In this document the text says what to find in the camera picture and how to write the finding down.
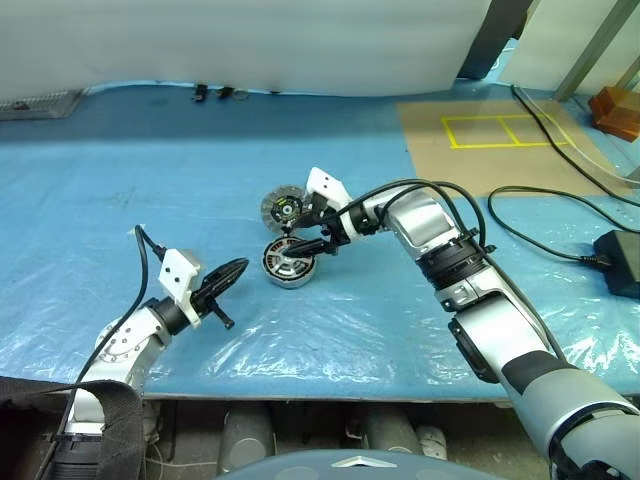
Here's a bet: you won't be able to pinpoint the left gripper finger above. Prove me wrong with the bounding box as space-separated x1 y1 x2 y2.
201 260 250 304
201 257 250 289

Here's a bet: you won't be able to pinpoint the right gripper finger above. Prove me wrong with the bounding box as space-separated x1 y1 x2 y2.
283 238 332 260
285 209 322 236

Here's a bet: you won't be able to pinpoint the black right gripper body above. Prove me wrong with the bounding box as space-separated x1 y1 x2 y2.
305 196 352 256

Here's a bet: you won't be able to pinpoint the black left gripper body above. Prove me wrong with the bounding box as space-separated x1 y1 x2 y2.
191 286 236 332

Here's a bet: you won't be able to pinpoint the round motor housing copper windings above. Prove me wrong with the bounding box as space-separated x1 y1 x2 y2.
261 236 319 291

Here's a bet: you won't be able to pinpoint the blue plastic table cover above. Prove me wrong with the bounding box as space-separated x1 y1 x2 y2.
0 37 640 401

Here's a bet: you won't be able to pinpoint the brown cardboard sheet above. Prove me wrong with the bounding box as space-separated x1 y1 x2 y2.
395 99 632 198

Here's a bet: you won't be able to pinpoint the large grey cylinder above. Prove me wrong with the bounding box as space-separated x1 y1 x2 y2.
218 408 276 475

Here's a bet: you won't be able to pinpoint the large white foam sheet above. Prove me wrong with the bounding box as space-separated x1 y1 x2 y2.
0 0 494 97

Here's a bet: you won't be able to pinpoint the yellow tape rectangle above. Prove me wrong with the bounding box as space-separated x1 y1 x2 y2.
440 114 572 151

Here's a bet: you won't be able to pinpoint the grey robot torso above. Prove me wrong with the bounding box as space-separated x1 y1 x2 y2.
213 447 532 480

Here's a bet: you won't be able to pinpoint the small white cylinder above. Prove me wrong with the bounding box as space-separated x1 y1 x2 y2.
416 424 447 459

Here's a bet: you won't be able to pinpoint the grey mesh tray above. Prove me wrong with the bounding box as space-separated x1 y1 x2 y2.
0 88 85 121

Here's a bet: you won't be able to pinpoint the clear plastic tube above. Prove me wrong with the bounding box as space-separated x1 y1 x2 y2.
514 87 640 188

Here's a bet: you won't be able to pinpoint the white panel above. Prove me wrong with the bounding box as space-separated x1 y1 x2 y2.
498 0 640 97

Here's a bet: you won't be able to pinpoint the black power adapter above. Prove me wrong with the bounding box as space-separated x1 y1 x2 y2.
592 229 640 300

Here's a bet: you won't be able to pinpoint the orange box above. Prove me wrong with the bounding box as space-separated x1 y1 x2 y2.
587 86 640 143

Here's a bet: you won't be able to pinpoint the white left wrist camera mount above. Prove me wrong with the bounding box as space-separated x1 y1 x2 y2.
158 247 207 330

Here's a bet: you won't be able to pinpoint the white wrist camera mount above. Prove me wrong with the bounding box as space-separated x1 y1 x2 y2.
158 247 207 330
305 166 364 242

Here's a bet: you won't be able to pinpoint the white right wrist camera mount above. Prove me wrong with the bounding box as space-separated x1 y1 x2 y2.
305 166 364 242

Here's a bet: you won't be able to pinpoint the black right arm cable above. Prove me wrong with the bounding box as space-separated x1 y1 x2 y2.
322 178 569 364

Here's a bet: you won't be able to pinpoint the black fabric strap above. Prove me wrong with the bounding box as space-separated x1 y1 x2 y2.
0 376 147 480

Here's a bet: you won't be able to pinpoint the black power adapter cable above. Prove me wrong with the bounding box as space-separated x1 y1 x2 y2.
487 185 640 268

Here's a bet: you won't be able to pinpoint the long black cable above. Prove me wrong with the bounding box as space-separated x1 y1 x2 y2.
510 84 640 208

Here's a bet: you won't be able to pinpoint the dark post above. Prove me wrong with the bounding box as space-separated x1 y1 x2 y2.
454 0 529 81

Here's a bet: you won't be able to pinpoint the aluminium profile post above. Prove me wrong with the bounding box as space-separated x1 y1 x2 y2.
553 0 636 103

